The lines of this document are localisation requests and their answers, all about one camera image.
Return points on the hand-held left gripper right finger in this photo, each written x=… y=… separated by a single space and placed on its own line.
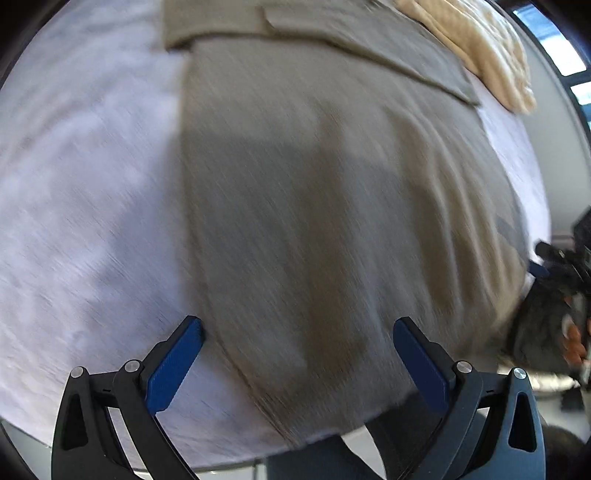
x=422 y=364

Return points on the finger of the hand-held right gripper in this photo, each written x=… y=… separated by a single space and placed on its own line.
x=539 y=270
x=551 y=254

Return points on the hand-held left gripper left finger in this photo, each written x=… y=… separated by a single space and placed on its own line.
x=175 y=364

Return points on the olive grey knit sweater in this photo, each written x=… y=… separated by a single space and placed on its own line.
x=300 y=184

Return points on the person's right hand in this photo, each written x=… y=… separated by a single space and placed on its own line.
x=575 y=344

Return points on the dark fuzzy cloth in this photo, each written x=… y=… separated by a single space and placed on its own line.
x=535 y=332

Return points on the lavender embossed bed blanket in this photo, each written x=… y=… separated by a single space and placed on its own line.
x=92 y=184

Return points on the dark framed window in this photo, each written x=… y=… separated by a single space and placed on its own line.
x=554 y=50

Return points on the cream striped fleece blanket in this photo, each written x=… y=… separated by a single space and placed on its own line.
x=489 y=50

